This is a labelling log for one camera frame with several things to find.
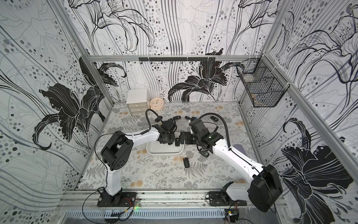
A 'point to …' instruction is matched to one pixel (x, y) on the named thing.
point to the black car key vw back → (176, 117)
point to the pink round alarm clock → (156, 104)
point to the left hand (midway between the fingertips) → (172, 140)
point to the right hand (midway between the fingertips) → (187, 136)
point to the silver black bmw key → (204, 153)
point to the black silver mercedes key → (187, 117)
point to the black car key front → (186, 162)
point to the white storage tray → (157, 148)
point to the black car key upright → (182, 137)
